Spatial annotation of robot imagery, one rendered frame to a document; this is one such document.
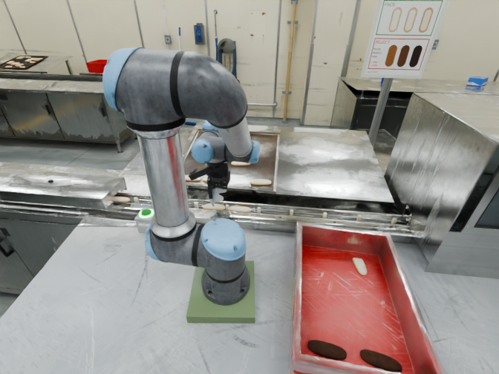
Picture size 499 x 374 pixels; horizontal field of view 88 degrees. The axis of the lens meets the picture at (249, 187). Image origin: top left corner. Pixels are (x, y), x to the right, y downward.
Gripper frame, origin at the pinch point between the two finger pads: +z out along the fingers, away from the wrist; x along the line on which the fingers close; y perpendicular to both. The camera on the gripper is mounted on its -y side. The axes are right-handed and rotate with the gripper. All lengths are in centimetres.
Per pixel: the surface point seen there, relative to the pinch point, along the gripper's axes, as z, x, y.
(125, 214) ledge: 4.3, -9.2, -36.6
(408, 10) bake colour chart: -70, 78, 85
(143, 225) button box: 2.9, -16.7, -24.2
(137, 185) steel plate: 7.0, 16.4, -44.7
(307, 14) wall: -72, 370, 53
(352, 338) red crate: 7, -48, 50
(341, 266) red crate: 7, -24, 51
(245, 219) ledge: 2.8, -7.2, 15.1
